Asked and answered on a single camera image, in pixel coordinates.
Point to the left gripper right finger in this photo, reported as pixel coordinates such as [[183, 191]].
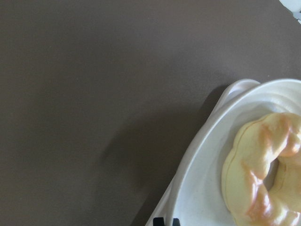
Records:
[[176, 222]]

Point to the cream rabbit tray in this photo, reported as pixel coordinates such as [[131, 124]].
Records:
[[230, 93]]

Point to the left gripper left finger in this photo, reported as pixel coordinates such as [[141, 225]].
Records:
[[159, 221]]

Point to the glazed twisted donut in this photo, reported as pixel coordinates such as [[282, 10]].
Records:
[[261, 176]]

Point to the white round plate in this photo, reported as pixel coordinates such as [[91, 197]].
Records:
[[198, 195]]

